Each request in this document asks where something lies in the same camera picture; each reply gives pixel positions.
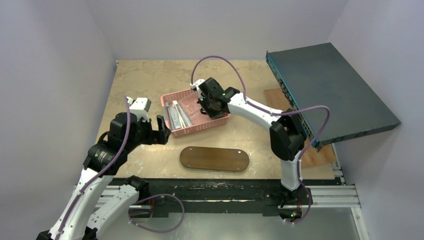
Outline pink plastic basket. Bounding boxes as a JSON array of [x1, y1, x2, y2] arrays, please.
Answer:
[[160, 89, 230, 138]]

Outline oval wooden tray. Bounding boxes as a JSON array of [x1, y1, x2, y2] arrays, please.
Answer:
[[179, 146, 250, 172]]

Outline dark green enamel mug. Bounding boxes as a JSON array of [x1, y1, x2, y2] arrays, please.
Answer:
[[200, 107, 209, 116]]

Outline clear plastic holder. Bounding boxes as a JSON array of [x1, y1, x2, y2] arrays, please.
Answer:
[[177, 92, 202, 121]]

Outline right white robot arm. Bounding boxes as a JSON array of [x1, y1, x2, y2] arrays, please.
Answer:
[[190, 77, 306, 204]]

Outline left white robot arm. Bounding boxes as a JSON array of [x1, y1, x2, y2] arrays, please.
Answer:
[[37, 111, 171, 240]]

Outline wooden board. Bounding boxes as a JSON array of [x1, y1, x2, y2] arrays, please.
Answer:
[[263, 88, 337, 167]]

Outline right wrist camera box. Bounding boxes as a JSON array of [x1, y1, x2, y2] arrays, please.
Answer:
[[190, 79, 206, 91]]

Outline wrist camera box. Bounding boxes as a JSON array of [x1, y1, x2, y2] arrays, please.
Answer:
[[190, 79, 206, 91], [126, 96, 152, 120]]

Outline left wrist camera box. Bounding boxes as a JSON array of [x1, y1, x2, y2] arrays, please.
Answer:
[[126, 96, 152, 120]]

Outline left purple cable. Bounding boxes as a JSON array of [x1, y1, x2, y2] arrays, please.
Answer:
[[54, 96, 186, 240]]

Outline purple cable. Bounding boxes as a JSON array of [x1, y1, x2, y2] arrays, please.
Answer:
[[190, 55, 331, 226], [54, 96, 186, 240]]

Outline black aluminium base frame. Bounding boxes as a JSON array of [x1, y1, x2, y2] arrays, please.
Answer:
[[129, 177, 360, 221]]

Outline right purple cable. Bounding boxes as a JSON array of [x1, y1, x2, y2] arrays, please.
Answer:
[[190, 55, 331, 226]]

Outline dark network switch box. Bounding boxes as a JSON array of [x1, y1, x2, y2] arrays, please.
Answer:
[[265, 43, 401, 150]]

